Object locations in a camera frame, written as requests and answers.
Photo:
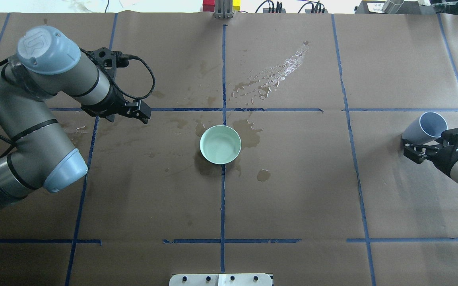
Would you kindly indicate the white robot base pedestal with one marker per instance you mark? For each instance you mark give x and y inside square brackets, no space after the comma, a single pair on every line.
[221,279]

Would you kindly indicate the metal cup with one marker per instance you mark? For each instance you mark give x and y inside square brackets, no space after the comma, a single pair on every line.
[392,6]

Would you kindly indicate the red cube block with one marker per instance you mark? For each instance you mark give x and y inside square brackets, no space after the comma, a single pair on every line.
[208,5]

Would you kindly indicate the black box under cup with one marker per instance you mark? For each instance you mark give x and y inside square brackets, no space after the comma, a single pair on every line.
[416,7]

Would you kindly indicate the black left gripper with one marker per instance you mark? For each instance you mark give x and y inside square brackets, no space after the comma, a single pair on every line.
[111,104]

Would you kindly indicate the yellow cube block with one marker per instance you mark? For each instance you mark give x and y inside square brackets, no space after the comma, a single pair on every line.
[236,5]

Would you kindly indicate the blue-grey plastic cup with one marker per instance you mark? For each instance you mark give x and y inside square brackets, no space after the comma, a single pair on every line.
[426,128]

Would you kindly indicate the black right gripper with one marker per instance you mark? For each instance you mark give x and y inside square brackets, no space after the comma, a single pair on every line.
[442,157]

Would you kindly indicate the light green bowl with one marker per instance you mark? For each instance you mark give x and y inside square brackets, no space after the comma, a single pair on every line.
[220,144]

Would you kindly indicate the aluminium frame post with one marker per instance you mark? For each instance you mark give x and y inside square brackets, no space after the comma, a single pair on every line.
[223,9]

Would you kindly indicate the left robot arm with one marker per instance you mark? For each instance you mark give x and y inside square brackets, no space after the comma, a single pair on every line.
[46,62]

